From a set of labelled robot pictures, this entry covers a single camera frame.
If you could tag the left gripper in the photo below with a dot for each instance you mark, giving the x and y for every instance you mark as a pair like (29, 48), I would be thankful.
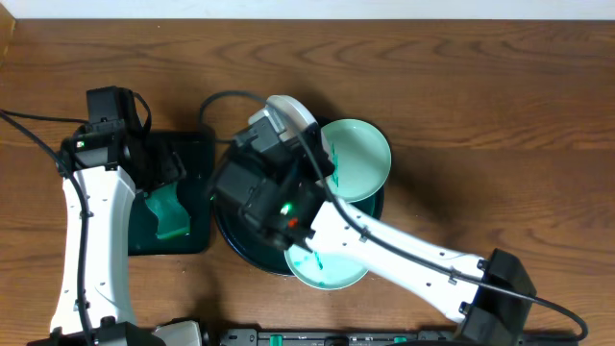
(169, 169)

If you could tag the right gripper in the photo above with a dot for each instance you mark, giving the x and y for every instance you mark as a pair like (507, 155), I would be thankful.
(318, 146)

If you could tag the green sponge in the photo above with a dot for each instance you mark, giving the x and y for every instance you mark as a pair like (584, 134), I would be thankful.
(173, 219)

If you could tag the white plate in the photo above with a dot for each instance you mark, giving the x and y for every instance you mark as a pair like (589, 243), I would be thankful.
(280, 110)

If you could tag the green plate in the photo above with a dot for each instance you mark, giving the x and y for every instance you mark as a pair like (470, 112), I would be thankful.
(361, 157)
(323, 271)

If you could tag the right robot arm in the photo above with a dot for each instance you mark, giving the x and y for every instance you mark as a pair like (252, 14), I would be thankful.
(489, 299)

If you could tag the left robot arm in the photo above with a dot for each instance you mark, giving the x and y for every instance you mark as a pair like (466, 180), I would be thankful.
(104, 168)

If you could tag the rectangular black tray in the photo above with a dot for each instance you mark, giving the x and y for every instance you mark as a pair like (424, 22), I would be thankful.
(197, 153)

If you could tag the round black tray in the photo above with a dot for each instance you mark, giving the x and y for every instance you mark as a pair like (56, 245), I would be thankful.
(249, 245)

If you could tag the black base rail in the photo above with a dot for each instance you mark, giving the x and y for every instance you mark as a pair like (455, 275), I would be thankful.
(253, 337)

